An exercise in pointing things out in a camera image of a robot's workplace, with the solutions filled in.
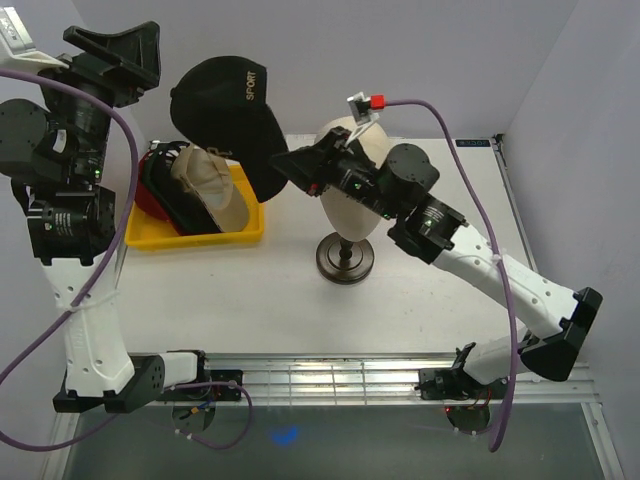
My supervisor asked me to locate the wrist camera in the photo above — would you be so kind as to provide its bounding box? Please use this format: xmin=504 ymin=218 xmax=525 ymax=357
xmin=347 ymin=92 xmax=386 ymax=145
xmin=1 ymin=7 xmax=68 ymax=74

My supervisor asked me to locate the aluminium frame rail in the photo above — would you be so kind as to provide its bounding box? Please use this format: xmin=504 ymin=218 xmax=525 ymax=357
xmin=204 ymin=353 xmax=601 ymax=407

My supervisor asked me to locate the red cap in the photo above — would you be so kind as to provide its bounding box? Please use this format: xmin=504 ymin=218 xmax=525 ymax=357
xmin=135 ymin=152 xmax=171 ymax=223

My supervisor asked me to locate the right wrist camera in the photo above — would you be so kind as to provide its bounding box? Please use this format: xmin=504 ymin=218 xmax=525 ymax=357
xmin=347 ymin=92 xmax=386 ymax=145

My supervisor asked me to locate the black cap in tray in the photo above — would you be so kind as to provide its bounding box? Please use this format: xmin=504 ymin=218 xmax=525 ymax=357
xmin=170 ymin=170 xmax=221 ymax=235

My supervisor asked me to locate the beige mannequin head stand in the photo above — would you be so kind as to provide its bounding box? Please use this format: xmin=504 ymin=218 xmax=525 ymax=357
xmin=315 ymin=116 xmax=392 ymax=285

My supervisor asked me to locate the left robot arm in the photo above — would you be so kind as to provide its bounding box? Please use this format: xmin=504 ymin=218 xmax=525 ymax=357
xmin=1 ymin=8 xmax=212 ymax=413

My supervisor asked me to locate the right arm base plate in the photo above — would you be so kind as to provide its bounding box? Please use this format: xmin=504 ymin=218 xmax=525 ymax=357
xmin=415 ymin=368 xmax=507 ymax=401

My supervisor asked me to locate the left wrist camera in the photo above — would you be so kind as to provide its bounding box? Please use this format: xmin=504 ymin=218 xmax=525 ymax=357
xmin=1 ymin=7 xmax=68 ymax=74

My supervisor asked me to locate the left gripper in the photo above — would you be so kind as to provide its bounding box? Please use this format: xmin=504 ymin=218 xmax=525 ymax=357
xmin=20 ymin=20 xmax=159 ymax=185

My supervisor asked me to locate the beige cap black letter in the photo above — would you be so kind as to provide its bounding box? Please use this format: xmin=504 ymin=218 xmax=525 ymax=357
xmin=171 ymin=145 xmax=249 ymax=233

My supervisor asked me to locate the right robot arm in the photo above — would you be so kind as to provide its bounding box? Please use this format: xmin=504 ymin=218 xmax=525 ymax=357
xmin=269 ymin=127 xmax=603 ymax=400

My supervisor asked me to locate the dark green cap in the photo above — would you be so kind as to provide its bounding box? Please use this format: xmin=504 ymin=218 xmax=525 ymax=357
xmin=143 ymin=142 xmax=193 ymax=236

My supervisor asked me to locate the yellow plastic tray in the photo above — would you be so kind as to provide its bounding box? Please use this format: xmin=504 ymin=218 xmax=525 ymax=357
xmin=124 ymin=164 xmax=265 ymax=251

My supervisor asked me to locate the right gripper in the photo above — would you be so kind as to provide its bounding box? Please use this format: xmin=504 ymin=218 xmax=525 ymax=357
xmin=267 ymin=127 xmax=399 ymax=222

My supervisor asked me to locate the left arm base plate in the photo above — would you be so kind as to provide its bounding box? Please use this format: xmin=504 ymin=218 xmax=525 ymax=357
xmin=159 ymin=369 xmax=244 ymax=403

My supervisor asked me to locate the black cap gold letter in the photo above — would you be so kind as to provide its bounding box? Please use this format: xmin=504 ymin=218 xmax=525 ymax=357
xmin=170 ymin=56 xmax=288 ymax=203

